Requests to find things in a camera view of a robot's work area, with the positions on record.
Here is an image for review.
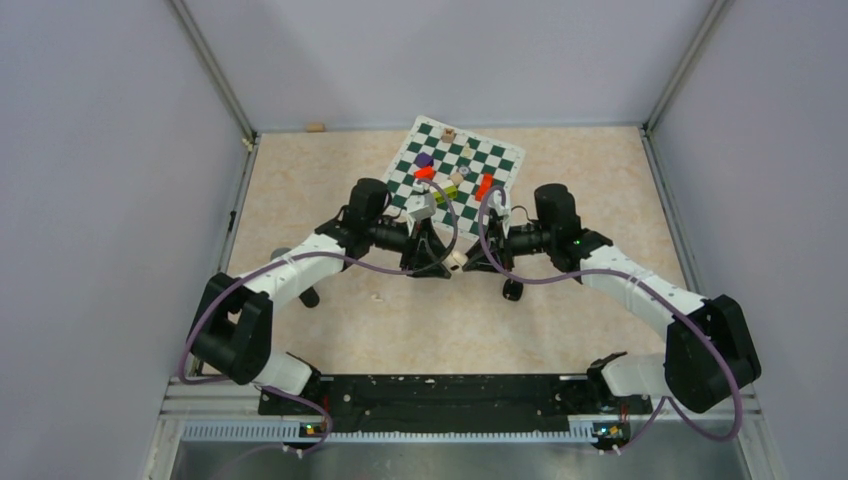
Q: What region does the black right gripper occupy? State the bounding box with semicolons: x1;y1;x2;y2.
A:
464;214;556;273

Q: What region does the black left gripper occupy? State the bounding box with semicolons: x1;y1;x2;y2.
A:
368;217;452;279

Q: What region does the black earbud charging case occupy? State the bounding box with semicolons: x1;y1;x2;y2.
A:
502;279;524;302

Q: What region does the white earbud charging case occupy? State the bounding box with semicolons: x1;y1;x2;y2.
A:
446;251;468;272

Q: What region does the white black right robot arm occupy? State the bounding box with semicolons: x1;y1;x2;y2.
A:
463;183;762;413

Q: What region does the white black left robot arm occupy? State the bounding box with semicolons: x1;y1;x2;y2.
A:
178;178;453;414

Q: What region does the green white toy brick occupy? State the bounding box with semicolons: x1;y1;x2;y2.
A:
434;186;458;201

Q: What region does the red toy brick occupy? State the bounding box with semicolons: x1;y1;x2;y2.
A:
475;173;494;203
414;166;436;180

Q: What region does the green white chessboard mat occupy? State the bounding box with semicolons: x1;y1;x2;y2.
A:
382;115;526;240

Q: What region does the purple toy brick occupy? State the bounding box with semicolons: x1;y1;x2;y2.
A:
414;152;434;168

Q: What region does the black cylinder on table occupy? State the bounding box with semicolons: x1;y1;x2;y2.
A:
270;247;320;308

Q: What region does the brown wooden chess piece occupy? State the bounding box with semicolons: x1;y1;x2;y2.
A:
441;128;456;144

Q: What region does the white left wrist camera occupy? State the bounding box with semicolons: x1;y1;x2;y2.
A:
404;192;437;222

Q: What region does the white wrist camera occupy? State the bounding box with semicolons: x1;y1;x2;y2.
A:
404;192;437;222
487;190;511;219

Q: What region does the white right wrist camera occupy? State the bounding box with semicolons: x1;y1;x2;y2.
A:
487;190;511;219

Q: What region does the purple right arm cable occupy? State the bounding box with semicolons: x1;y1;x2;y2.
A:
477;186;743;455

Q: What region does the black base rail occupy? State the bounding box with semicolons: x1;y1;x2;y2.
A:
258;374;653;434

